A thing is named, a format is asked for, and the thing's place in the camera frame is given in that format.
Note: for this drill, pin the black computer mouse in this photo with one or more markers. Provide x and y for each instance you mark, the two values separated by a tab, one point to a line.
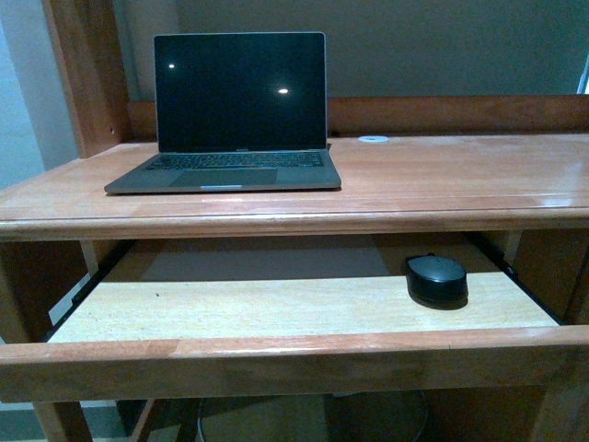
436	281

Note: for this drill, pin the wooden pull-out keyboard tray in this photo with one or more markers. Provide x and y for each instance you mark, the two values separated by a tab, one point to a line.
266	316

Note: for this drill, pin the grey open laptop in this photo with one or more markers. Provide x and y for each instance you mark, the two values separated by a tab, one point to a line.
237	112

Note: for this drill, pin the wooden desk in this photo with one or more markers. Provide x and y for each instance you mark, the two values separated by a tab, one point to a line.
448	165

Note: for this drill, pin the white cable grommet cap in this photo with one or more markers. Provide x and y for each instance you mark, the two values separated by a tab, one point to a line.
373	139

